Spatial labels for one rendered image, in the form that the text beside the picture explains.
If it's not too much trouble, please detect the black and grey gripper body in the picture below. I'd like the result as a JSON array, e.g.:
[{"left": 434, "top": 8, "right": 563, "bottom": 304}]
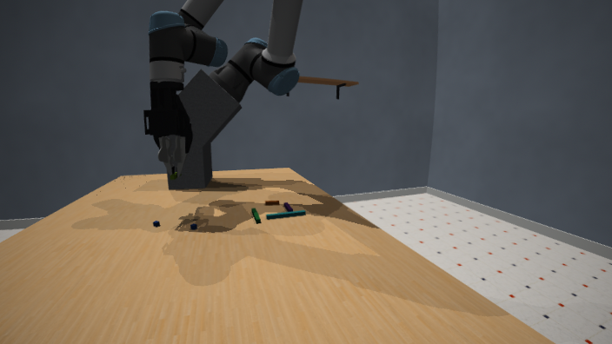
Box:
[{"left": 143, "top": 81, "right": 189, "bottom": 136}]

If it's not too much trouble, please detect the turquoise rod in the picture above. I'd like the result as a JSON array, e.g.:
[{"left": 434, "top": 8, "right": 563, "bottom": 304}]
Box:
[{"left": 266, "top": 210, "right": 305, "bottom": 220}]

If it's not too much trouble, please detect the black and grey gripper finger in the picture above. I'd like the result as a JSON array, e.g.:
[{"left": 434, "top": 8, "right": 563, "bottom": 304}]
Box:
[
  {"left": 154, "top": 135, "right": 175, "bottom": 175},
  {"left": 173, "top": 123, "right": 193, "bottom": 178}
]

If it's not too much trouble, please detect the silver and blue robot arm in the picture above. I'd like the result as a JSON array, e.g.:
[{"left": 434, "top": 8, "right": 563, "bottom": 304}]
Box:
[{"left": 149, "top": 0, "right": 303, "bottom": 102}]

